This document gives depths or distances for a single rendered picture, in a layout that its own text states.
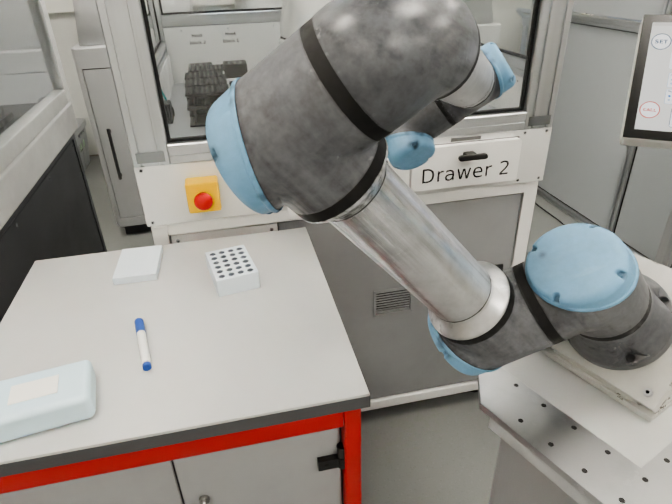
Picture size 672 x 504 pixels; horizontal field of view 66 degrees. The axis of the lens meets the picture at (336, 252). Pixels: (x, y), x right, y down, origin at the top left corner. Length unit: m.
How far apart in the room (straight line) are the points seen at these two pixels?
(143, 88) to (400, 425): 1.26
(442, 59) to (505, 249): 1.17
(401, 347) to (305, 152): 1.24
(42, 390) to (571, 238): 0.75
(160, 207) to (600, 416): 0.97
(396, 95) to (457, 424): 1.50
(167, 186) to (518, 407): 0.86
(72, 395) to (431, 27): 0.68
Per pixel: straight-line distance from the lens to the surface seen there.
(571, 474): 0.77
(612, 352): 0.83
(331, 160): 0.45
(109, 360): 0.96
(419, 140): 0.81
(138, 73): 1.18
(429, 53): 0.43
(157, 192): 1.25
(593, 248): 0.70
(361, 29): 0.42
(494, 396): 0.84
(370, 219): 0.51
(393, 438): 1.76
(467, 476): 1.71
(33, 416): 0.86
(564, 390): 0.88
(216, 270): 1.07
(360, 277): 1.43
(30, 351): 1.05
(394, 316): 1.55
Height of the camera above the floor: 1.34
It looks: 30 degrees down
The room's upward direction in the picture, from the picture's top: 2 degrees counter-clockwise
